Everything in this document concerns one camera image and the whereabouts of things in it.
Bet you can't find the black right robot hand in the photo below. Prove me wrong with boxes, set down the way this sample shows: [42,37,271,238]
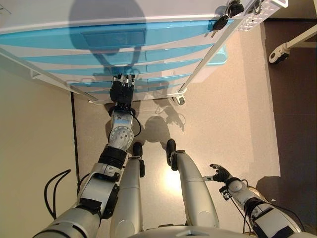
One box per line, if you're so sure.
[203,163,234,184]

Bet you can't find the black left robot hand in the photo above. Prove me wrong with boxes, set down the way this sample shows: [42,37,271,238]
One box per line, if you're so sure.
[109,73,136,110]

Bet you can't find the tall blue white cart drawer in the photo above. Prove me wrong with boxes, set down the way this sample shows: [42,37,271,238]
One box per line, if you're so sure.
[0,18,235,52]

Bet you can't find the grey robot torso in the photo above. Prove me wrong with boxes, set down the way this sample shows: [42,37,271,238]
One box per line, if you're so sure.
[133,224,248,238]

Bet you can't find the white bin with blue lid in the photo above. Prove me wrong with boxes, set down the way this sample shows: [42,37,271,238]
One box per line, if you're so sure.
[192,44,227,84]

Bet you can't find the white medical cart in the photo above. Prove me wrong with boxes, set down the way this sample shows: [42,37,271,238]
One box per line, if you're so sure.
[0,0,289,105]

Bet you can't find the black cart keys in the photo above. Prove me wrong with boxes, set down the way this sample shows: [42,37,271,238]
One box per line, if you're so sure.
[211,0,245,32]

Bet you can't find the white hospital bed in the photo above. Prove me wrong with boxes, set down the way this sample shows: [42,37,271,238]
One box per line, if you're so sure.
[268,24,317,64]

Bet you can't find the silver cart latch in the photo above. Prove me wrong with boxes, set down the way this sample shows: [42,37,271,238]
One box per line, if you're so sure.
[249,0,265,13]

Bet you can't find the white perforated side basket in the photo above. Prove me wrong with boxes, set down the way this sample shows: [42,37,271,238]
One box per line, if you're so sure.
[235,0,289,32]

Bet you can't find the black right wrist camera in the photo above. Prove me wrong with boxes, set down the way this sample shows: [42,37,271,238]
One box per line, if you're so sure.
[219,185,232,200]

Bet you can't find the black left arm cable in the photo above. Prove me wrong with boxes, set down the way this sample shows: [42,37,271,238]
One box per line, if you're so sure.
[44,169,72,220]

